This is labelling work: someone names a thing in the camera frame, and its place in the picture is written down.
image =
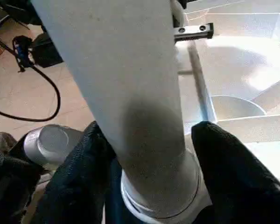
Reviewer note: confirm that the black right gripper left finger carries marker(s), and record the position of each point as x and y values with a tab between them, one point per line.
77	177

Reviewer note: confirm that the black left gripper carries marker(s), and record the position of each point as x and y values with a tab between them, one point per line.
193	30

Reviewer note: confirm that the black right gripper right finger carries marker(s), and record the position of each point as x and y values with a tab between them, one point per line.
235	177

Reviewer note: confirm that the white plastic table top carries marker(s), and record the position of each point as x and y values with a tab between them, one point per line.
247	70

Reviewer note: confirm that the white plastic table leg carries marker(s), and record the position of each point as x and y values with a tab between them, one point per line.
119	70

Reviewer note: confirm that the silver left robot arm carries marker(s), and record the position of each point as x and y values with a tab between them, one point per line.
51	144

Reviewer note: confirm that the black rectangular box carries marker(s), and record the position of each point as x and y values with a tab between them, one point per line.
47	51

